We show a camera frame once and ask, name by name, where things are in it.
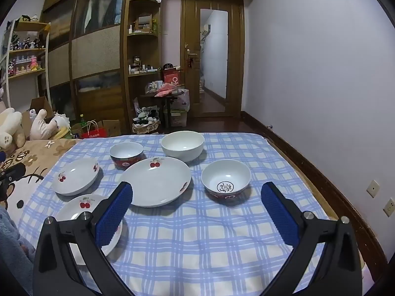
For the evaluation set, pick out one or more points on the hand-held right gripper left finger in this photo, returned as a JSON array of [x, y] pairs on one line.
[[114, 212]]

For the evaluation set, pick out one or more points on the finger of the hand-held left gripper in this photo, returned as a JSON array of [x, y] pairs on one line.
[[14, 171]]

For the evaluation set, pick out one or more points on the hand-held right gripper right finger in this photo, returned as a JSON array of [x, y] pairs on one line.
[[279, 212]]

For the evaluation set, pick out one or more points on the large white cherry plate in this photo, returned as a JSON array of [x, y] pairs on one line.
[[154, 185]]

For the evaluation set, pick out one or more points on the medium white cherry plate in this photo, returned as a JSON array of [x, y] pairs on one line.
[[74, 208], [75, 177]]

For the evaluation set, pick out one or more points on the large white bowl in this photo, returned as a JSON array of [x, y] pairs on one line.
[[182, 145]]

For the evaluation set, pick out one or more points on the brown cartoon print blanket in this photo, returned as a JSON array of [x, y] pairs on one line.
[[34, 160]]

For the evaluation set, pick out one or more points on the cream plush toy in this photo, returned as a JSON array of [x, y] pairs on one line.
[[10, 126]]

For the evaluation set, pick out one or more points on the pink and white plush toy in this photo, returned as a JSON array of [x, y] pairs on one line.
[[41, 126]]

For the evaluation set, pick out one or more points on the yellow green plush toy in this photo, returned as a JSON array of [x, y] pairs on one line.
[[61, 133]]

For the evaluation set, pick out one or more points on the blue fleece clothing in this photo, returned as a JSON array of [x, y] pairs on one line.
[[14, 252]]

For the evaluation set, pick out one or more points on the red bowl plain white inside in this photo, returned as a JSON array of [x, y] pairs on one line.
[[126, 151]]

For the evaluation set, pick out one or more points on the small white bowl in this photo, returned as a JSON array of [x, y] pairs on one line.
[[225, 175]]

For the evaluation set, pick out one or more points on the white fluffy plush toy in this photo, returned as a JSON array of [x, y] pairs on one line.
[[61, 119]]

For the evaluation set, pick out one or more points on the open cardboard box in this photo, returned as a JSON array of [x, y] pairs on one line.
[[40, 103]]

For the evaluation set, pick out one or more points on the red paper shopping bag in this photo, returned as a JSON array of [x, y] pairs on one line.
[[94, 132]]

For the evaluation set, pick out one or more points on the brown cardboard box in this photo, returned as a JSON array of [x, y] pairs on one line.
[[111, 128]]

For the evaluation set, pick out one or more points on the green bottle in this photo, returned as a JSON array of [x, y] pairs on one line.
[[82, 120]]

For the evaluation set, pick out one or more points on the blue checkered cloth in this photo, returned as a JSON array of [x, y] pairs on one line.
[[197, 237]]

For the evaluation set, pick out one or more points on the woven basket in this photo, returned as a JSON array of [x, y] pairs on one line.
[[145, 128]]

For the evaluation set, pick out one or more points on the plastic storage box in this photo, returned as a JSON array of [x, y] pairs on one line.
[[179, 118]]

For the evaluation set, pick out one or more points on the wooden display shelf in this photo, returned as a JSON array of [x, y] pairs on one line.
[[26, 52]]

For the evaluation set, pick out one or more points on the small side table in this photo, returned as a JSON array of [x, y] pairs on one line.
[[168, 101]]

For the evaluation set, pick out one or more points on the white bag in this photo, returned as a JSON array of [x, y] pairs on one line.
[[183, 98]]

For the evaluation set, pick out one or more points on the pink packet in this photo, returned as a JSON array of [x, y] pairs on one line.
[[166, 89]]

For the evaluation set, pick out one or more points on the wooden wardrobe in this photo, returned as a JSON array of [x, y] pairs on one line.
[[98, 55]]

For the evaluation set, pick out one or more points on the orange red box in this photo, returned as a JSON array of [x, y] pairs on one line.
[[172, 76]]

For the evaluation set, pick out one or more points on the wooden door with mirror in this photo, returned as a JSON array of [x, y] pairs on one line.
[[213, 61]]

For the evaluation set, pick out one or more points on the wall outlet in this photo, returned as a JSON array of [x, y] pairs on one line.
[[389, 207], [373, 188]]

